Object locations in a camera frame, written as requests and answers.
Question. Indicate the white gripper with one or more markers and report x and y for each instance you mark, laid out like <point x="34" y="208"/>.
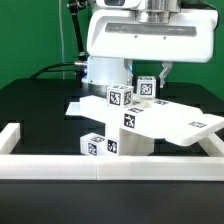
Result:
<point x="187" y="37"/>

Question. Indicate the tagged white cube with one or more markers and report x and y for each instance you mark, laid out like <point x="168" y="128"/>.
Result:
<point x="146" y="86"/>
<point x="120" y="95"/>

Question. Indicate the white chair back frame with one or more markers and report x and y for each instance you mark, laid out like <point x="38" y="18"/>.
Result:
<point x="158" y="119"/>

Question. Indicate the white chair seat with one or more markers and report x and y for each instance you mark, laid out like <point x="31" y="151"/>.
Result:
<point x="120" y="142"/>

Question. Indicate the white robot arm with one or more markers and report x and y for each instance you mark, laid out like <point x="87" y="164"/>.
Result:
<point x="104" y="71"/>

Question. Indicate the white tag sheet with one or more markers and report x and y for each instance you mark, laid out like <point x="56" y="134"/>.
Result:
<point x="73" y="109"/>

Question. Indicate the black camera stand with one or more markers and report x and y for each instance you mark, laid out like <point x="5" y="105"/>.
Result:
<point x="74" y="7"/>

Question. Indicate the white right fence rail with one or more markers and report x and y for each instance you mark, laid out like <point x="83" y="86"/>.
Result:
<point x="213" y="145"/>

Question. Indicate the white fence rail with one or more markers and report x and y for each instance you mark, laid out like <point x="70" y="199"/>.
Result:
<point x="213" y="145"/>
<point x="55" y="167"/>
<point x="9" y="137"/>

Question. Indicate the white left fence rail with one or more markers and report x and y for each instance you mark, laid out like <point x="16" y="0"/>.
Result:
<point x="9" y="137"/>

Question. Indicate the white front fence rail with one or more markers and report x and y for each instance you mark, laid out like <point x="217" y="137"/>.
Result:
<point x="55" y="167"/>

